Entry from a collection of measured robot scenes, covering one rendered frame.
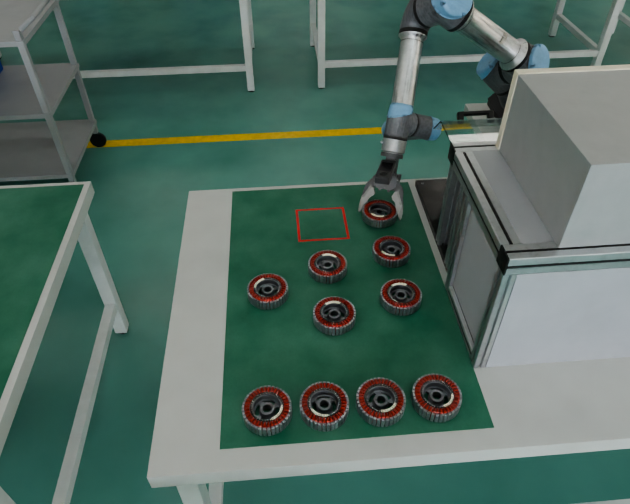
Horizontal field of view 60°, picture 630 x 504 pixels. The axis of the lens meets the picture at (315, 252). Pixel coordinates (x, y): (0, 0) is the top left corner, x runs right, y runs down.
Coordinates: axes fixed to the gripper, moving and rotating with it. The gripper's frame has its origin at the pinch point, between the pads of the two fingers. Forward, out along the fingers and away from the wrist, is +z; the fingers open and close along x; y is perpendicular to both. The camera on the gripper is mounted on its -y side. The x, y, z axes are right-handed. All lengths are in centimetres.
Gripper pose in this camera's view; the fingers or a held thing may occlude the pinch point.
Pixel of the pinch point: (379, 215)
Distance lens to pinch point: 176.7
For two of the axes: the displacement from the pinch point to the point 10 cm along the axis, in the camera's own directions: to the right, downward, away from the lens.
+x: -9.4, -2.2, 2.5
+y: 2.9, -1.6, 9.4
